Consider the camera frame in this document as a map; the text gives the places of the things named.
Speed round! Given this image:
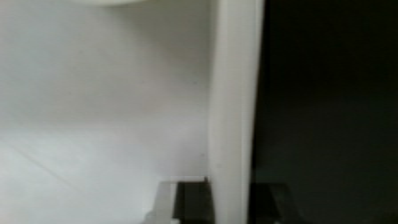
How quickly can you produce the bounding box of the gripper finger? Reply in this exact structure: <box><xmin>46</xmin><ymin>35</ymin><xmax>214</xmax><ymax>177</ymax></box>
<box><xmin>248</xmin><ymin>183</ymin><xmax>305</xmax><ymax>224</ymax></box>

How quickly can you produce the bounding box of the white square tabletop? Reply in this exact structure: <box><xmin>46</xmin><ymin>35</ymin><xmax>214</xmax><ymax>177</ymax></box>
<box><xmin>0</xmin><ymin>0</ymin><xmax>264</xmax><ymax>224</ymax></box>

